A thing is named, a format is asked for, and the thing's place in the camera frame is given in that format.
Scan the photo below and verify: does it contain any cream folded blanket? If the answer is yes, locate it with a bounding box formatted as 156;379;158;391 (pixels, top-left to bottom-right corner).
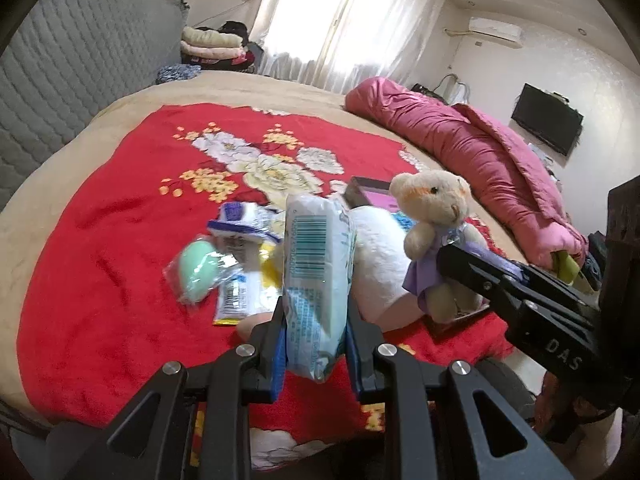
181;26;242;49

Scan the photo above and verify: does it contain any white sheer curtain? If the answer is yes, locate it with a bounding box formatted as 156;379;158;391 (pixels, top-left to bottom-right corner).
250;0;448;96

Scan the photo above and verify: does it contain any pink makeup sponge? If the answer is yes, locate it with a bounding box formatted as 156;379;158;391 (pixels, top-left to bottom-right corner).
236;312;274;341

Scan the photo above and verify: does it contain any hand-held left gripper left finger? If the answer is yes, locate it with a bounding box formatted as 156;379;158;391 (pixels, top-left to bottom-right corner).
47;302;290;480

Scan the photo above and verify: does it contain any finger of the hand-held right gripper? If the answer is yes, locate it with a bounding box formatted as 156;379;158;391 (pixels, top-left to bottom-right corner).
435;245;532;333
462;242;538;286

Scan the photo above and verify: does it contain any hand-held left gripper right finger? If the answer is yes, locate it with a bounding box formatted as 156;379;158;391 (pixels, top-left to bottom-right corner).
345;300;576;480

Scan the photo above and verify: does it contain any grey quilted headboard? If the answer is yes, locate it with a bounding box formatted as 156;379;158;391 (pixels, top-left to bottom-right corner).
0;0;190;211

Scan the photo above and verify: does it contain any white yellow flat packet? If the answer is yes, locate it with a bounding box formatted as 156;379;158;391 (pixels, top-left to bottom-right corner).
212;240;282;328

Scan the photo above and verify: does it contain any yellow green object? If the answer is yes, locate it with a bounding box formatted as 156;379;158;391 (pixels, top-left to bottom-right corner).
551;250;582;282

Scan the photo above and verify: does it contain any beige bed sheet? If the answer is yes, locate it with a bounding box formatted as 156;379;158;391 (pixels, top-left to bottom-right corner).
0;67;546;480

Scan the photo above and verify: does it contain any blue white tissue pack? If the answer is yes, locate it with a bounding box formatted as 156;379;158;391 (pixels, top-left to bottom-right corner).
207;202;287;247

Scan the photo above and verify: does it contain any green makeup sponge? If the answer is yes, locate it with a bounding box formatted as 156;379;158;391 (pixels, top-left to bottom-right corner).
162;240;246;306

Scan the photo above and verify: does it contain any dark clothes pile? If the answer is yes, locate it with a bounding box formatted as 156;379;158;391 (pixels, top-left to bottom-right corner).
192;21;264;75

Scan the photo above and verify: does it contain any black wall television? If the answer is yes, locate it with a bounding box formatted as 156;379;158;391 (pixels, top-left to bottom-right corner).
510;82;585;157

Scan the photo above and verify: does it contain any blue patterned cloth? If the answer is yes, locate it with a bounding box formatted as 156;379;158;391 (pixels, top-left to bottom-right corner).
156;64;203;86

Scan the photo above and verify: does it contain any red floral blanket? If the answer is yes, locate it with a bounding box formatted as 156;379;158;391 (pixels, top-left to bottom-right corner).
15;102;521;471

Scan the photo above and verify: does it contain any light blue tissue packet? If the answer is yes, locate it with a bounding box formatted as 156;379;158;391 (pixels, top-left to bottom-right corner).
280;192;358;383

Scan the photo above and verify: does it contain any pink quilt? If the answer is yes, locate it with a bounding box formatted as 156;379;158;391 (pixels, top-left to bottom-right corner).
344;77;591;272

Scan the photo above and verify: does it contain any pink folded blanket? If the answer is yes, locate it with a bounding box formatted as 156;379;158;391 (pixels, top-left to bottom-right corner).
180;42;247;62

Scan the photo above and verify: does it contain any white air conditioner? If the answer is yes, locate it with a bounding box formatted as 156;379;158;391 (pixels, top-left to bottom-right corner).
467;16;524;49

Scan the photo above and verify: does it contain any beige teddy bear purple dress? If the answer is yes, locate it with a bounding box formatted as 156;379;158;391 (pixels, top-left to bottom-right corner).
389;170;488;323

